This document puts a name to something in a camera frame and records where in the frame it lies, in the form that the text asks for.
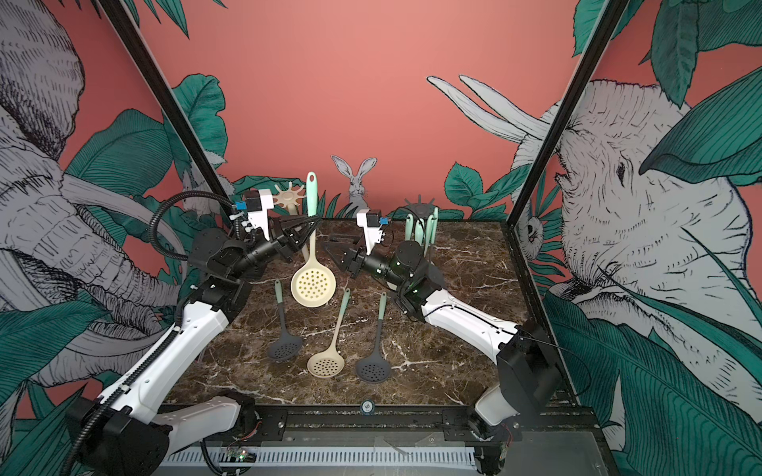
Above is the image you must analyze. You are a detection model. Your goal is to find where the beige skimmer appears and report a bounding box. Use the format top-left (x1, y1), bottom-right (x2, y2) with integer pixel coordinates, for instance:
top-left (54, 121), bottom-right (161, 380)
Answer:
top-left (404, 214), bottom-right (417, 241)
top-left (291, 172), bottom-right (337, 307)
top-left (308, 289), bottom-right (351, 379)

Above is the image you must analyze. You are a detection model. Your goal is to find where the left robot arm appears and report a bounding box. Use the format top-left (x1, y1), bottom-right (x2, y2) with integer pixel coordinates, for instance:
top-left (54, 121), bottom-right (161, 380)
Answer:
top-left (60, 215), bottom-right (321, 475)

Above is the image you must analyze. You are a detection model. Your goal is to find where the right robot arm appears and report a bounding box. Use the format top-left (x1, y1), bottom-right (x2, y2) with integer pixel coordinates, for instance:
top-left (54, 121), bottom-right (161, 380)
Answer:
top-left (323, 239), bottom-right (563, 442)

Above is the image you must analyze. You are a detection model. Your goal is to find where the beige utensil rack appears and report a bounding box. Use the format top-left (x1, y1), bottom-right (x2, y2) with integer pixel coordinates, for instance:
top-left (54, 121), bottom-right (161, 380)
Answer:
top-left (270, 181), bottom-right (308, 263)

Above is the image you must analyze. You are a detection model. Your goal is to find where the dark grey utensil rack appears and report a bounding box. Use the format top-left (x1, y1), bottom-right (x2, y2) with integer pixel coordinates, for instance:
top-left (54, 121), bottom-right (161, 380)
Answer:
top-left (404, 196), bottom-right (440, 246)

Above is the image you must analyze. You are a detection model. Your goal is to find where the white perforated vent strip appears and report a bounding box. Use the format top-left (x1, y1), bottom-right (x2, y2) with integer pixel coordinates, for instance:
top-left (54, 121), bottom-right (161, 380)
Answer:
top-left (154, 445), bottom-right (477, 468)

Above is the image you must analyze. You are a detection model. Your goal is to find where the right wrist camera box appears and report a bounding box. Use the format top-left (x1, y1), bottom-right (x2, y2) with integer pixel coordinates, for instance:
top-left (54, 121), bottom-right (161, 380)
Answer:
top-left (355, 208), bottom-right (389, 255)

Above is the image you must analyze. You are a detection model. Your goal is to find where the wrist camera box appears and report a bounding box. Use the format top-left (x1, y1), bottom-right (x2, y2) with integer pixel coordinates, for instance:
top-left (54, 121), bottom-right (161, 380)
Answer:
top-left (229, 188), bottom-right (274, 241)
top-left (355, 208), bottom-right (389, 255)

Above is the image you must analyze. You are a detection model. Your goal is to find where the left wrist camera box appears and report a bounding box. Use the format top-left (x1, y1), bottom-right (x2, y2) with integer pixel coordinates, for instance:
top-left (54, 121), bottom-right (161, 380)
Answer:
top-left (229, 188), bottom-right (274, 241)

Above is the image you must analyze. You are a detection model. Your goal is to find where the small round rail knob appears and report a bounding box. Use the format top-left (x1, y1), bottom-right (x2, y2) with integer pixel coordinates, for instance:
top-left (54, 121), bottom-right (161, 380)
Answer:
top-left (360, 400), bottom-right (375, 415)

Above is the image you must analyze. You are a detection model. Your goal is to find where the black front rail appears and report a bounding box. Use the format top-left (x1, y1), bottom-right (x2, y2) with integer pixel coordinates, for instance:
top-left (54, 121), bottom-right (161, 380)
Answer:
top-left (226, 405), bottom-right (600, 444)

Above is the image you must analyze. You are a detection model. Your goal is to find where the left black frame post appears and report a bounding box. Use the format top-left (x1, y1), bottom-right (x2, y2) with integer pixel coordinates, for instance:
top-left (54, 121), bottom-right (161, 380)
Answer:
top-left (98, 0), bottom-right (228, 198)

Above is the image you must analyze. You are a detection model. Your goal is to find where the black frame post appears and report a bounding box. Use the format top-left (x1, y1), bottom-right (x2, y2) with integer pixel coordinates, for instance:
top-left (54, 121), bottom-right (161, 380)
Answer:
top-left (507, 0), bottom-right (628, 229)
top-left (98, 0), bottom-right (228, 198)

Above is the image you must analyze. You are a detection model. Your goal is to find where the right black frame post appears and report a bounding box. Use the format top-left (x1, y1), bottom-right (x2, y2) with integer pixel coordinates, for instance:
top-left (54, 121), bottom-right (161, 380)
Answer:
top-left (507, 0), bottom-right (628, 229)

